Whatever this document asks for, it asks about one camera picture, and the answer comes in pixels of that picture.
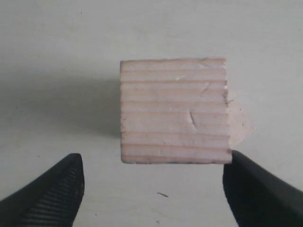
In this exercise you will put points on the small wooden cube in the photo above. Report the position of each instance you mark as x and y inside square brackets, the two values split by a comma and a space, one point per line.
[240, 124]

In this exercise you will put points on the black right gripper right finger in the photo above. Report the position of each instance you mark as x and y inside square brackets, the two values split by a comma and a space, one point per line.
[258, 198]

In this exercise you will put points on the medium wooden cube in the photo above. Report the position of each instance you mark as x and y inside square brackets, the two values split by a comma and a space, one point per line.
[174, 111]

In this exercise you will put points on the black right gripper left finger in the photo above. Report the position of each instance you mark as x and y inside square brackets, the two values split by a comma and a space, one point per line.
[51, 200]

